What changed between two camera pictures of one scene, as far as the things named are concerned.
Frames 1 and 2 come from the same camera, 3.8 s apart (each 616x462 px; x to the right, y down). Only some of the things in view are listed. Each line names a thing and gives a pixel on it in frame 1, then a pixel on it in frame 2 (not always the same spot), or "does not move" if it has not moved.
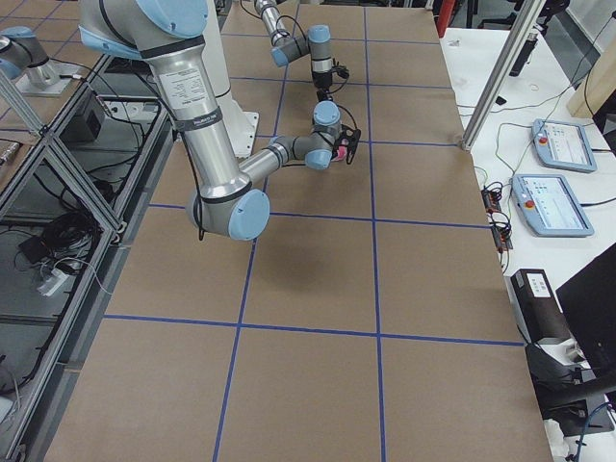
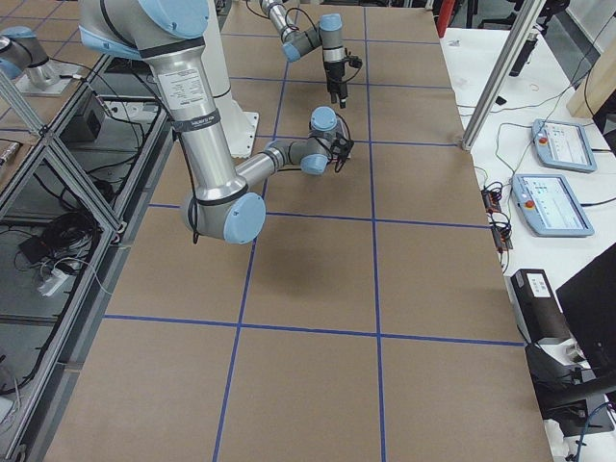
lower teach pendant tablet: x=550 y=207 does not move
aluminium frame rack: x=73 y=196 does not move
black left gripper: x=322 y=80 to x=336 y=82
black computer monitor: x=588 y=301 does not move
